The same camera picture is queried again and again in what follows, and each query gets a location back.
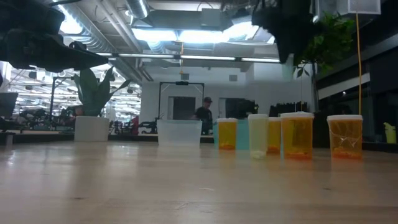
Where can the orange pill bottle white cap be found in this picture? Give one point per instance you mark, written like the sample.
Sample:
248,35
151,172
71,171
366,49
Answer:
274,133
345,137
297,137
227,133

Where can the yellow plastic jug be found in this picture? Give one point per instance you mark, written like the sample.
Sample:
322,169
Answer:
390,133

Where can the dark monitor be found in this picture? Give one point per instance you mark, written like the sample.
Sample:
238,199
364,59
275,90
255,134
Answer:
7,104

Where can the clear bottle yellow pills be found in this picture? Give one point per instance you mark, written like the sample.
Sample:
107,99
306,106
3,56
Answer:
258,137

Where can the long spiral ventilation duct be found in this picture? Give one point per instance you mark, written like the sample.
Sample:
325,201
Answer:
90,34

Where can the black plant pot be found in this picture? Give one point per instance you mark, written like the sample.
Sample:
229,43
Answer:
320,130

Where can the leafy green tree plant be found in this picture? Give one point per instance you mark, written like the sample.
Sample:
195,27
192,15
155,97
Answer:
335,40

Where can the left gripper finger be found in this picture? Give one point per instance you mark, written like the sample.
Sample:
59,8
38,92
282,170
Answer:
58,52
89,63

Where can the person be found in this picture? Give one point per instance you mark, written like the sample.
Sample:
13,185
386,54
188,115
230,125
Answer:
73,113
205,113

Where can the black equipment row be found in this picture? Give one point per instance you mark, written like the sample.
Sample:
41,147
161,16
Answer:
289,107

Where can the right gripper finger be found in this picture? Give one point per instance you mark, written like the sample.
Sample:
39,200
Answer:
287,46

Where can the neighbouring rig robot arm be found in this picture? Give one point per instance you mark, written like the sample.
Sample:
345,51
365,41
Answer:
147,126

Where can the grey ventilation unit box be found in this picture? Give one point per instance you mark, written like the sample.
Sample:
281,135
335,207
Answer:
214,18

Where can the green snake plant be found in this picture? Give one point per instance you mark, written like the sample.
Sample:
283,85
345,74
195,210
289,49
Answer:
93,96

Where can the grey vent grille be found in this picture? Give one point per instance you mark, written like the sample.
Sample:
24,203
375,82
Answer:
233,77
185,76

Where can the clear plastic bin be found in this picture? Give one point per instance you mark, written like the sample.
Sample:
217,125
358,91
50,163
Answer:
178,132

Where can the neighbouring rig gantry frame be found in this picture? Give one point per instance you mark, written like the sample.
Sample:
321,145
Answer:
182,83
52,102

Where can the teal plastic bin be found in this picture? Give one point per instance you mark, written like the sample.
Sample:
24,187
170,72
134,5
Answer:
242,133

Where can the long linear light bar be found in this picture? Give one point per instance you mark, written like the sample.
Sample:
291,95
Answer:
186,57

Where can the dark flat screen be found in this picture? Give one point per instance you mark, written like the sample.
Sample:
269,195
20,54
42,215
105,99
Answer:
239,109

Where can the white plant pot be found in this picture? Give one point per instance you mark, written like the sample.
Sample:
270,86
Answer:
91,129

